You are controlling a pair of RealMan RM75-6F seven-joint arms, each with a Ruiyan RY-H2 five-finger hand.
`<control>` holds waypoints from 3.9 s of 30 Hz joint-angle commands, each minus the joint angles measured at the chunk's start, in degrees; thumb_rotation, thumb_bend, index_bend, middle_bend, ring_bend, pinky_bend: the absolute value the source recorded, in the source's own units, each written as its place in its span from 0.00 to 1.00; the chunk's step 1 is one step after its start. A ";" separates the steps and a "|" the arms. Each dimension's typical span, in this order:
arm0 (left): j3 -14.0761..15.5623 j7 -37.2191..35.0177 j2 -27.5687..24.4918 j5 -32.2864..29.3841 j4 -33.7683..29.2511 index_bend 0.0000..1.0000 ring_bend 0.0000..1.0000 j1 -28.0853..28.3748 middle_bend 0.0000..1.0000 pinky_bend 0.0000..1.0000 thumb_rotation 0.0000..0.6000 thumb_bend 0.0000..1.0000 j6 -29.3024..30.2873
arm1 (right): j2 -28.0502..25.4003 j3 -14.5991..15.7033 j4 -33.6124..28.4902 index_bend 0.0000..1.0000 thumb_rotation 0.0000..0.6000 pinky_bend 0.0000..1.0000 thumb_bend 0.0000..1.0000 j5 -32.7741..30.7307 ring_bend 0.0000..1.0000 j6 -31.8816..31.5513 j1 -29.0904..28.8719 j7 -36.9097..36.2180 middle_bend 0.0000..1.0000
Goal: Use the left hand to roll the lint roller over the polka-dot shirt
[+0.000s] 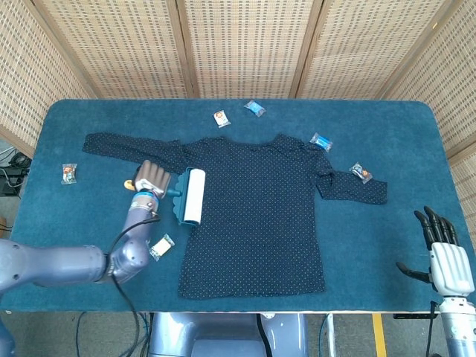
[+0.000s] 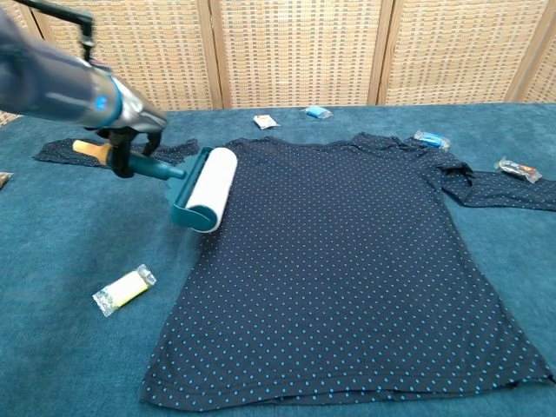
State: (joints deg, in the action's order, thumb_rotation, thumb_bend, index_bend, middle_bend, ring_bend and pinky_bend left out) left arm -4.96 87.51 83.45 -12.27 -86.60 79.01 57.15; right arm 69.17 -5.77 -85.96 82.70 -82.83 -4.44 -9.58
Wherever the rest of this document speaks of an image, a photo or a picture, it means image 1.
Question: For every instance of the blue snack packet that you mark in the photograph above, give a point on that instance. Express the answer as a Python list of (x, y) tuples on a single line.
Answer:
[(255, 108), (321, 141)]

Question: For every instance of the dark orange snack packet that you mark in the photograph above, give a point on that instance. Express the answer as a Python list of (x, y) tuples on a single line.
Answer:
[(360, 172)]

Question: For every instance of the bamboo folding screen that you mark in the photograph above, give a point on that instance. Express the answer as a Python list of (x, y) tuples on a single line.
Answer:
[(245, 48)]

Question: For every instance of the navy polka dot shirt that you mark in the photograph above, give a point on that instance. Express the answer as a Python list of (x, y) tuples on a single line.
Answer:
[(256, 223)]

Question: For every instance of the brown orange snack packet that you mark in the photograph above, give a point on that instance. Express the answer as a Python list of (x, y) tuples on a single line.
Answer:
[(69, 173)]

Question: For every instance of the blue carpet table cover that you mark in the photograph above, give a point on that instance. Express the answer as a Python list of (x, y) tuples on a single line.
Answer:
[(372, 241)]

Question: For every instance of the white table leg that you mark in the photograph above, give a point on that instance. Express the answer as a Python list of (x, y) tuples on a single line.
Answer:
[(329, 334)]

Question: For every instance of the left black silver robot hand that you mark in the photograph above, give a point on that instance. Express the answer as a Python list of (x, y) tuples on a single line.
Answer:
[(152, 178)]

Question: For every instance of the purple-grey robot base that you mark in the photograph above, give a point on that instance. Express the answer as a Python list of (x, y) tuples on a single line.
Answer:
[(227, 334)]

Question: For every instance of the white orange snack packet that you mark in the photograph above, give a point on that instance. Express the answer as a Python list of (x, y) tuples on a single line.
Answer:
[(221, 118)]

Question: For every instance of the left purple-grey robot arm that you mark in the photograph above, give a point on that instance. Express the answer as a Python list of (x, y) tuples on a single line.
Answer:
[(67, 266)]

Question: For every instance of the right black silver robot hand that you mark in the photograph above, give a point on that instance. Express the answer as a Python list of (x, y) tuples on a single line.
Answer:
[(450, 267)]

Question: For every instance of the black bracket bar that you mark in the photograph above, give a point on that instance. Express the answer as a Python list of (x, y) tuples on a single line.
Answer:
[(409, 317)]

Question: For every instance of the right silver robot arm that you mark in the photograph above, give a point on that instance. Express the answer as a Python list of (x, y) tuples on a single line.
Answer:
[(459, 327)]

